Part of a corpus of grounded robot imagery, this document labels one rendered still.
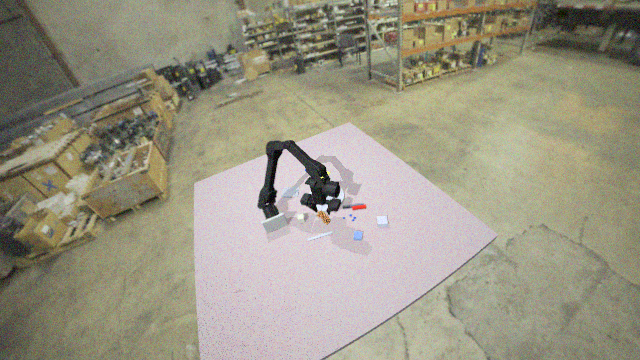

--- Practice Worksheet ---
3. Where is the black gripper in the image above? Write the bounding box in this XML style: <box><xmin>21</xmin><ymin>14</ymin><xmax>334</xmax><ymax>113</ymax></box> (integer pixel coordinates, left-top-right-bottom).
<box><xmin>300</xmin><ymin>193</ymin><xmax>341</xmax><ymax>215</ymax></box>

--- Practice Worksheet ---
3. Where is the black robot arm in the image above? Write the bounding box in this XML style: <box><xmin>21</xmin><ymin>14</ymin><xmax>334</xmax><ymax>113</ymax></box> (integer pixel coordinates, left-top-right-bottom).
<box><xmin>257</xmin><ymin>140</ymin><xmax>341</xmax><ymax>220</ymax></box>

